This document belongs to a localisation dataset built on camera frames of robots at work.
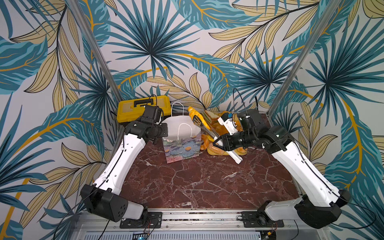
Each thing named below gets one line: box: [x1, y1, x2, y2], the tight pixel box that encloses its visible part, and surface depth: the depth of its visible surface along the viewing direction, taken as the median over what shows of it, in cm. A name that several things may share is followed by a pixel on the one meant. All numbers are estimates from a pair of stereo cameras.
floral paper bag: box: [162, 101, 202, 164], surface depth 83 cm
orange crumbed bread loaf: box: [187, 106, 211, 130], surface depth 69 cm
